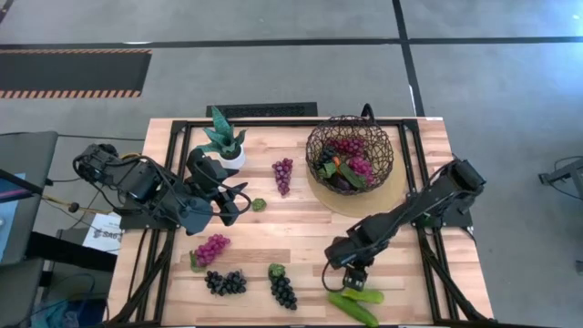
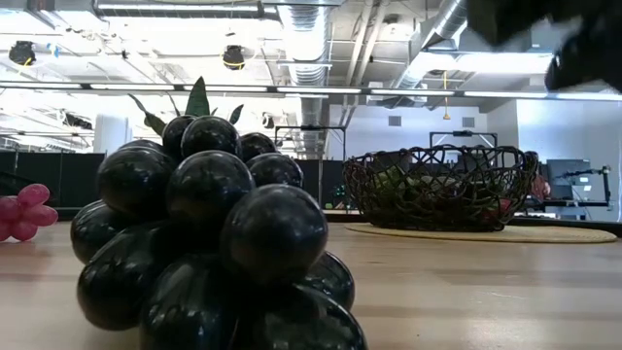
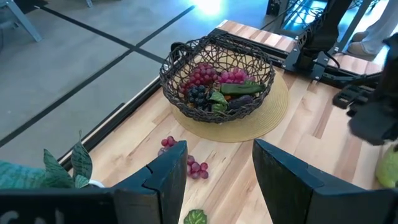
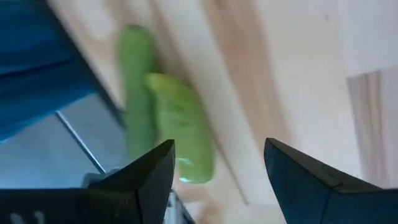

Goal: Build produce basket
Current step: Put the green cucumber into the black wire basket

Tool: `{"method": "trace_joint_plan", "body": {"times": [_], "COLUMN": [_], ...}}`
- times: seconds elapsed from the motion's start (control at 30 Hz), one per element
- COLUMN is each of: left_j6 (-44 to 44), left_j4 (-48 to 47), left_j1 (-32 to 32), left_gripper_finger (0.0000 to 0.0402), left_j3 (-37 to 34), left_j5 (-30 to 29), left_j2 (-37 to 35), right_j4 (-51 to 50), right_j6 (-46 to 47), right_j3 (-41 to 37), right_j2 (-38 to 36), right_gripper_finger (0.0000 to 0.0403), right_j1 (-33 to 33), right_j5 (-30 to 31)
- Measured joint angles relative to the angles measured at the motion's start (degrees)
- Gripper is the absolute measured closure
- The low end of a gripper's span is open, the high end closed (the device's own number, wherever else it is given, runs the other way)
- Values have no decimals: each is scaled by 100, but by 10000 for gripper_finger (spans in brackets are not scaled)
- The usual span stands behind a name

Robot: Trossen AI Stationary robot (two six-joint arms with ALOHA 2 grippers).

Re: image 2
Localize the black aluminium table frame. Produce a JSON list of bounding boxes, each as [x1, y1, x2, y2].
[[56, 206, 622, 233]]

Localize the silver spiral air duct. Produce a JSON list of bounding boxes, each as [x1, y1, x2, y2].
[[275, 0, 336, 159], [393, 0, 470, 91]]

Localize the yellow hanging ceiling cord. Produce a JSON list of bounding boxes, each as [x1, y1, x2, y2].
[[441, 70, 451, 122]]

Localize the person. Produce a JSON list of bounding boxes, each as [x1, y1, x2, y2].
[[527, 150, 553, 203]]

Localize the snake plant in white pot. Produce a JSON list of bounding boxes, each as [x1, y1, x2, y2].
[[126, 76, 245, 137]]

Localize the grey computer monitor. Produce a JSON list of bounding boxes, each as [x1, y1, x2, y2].
[[546, 158, 593, 200]]

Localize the dark wicker basket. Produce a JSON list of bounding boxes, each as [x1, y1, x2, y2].
[[342, 144, 539, 233]]

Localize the black grape bunch with leaf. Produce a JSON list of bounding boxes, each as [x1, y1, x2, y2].
[[70, 115, 369, 350]]

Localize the black ceiling device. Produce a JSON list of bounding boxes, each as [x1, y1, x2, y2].
[[222, 44, 246, 72], [8, 41, 38, 67]]

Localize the round woven placemat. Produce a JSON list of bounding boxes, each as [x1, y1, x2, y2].
[[344, 222, 618, 244]]

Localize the black background rig frame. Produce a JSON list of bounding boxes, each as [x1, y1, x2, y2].
[[274, 124, 347, 161], [429, 129, 499, 150]]

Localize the long ceiling light strip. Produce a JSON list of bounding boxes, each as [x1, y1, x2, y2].
[[0, 81, 622, 101]]

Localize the dark green cucumber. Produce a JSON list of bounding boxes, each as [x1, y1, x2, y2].
[[376, 164, 414, 200]]

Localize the pink grape bunch with leaf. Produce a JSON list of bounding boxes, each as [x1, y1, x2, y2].
[[485, 198, 514, 220], [0, 183, 59, 243]]

